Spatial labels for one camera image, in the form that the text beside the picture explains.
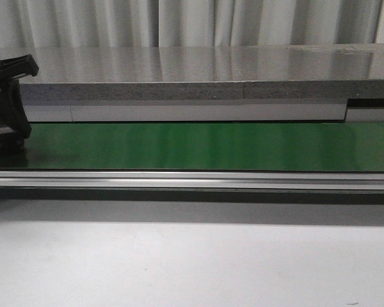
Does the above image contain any green conveyor belt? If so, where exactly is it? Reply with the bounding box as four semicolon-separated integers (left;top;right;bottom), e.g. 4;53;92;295
0;122;384;172

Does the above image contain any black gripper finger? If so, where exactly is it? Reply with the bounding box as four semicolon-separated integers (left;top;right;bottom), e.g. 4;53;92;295
0;54;39;82
0;80;31;150

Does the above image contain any white conveyor back rail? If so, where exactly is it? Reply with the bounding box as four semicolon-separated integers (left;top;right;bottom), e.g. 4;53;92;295
24;98;384;122

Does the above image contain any white pleated curtain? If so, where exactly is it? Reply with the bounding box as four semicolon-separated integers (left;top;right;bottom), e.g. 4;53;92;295
0;0;384;48

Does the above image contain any grey stone counter slab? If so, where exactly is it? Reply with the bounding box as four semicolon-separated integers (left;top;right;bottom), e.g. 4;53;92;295
0;43;384;101

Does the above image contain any aluminium conveyor front rail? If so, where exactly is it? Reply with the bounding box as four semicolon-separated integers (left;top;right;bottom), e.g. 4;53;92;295
0;170;384;193

